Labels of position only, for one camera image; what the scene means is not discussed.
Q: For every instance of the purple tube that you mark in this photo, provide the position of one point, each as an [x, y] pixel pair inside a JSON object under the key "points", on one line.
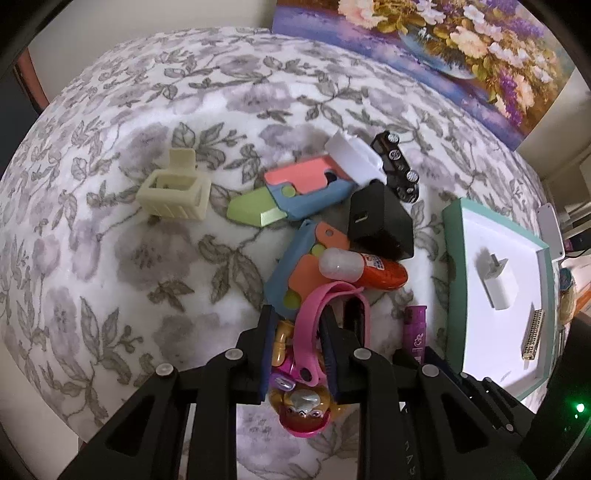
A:
{"points": [[414, 332]]}

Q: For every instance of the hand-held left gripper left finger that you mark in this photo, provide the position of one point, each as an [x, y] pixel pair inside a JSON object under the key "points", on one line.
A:
{"points": [[265, 364]]}

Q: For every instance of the cream plastic square holder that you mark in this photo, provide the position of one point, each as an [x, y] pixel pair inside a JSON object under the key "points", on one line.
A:
{"points": [[178, 198]]}

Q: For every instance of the small metal harmonica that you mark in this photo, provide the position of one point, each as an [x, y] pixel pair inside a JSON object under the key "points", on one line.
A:
{"points": [[534, 334]]}

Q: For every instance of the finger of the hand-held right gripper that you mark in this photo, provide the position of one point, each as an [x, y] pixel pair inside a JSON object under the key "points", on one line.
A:
{"points": [[491, 397]]}

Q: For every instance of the black toy car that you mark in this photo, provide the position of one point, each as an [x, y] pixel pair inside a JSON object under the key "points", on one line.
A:
{"points": [[397, 166]]}

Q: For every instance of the white charger plug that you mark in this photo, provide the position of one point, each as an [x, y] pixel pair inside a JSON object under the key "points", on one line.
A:
{"points": [[498, 286]]}

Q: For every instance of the orange yellow packet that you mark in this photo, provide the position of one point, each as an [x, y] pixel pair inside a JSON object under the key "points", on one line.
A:
{"points": [[575, 295]]}

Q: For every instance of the pink toy watch with figure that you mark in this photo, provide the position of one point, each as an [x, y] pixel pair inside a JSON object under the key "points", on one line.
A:
{"points": [[304, 332]]}

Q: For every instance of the white flip case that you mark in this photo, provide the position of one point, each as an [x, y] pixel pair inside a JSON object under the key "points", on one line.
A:
{"points": [[358, 159]]}

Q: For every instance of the orange bottle with white cap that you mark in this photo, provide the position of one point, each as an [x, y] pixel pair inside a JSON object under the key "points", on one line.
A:
{"points": [[383, 274]]}

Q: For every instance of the teal white box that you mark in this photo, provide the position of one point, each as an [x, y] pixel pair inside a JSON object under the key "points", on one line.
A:
{"points": [[498, 350]]}

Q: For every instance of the floral fleece blanket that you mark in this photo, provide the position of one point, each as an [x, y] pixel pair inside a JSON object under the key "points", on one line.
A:
{"points": [[115, 277]]}

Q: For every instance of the white flat device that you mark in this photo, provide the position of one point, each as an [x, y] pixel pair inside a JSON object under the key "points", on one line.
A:
{"points": [[551, 230]]}

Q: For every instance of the blue orange toy knife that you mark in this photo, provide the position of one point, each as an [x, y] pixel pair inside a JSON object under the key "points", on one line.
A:
{"points": [[288, 272]]}

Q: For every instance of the black charger block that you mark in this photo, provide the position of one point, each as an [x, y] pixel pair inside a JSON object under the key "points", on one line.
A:
{"points": [[378, 217]]}

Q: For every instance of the pink green blue toy knife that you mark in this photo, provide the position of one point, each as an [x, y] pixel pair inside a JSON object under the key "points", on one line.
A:
{"points": [[300, 180]]}

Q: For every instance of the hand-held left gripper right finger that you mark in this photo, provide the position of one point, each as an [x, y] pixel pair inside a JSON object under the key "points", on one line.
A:
{"points": [[333, 360]]}

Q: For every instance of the flower painting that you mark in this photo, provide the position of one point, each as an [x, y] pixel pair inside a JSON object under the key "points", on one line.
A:
{"points": [[438, 41]]}

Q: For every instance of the brown wooden frame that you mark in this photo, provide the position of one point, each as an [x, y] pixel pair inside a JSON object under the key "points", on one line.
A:
{"points": [[34, 78]]}

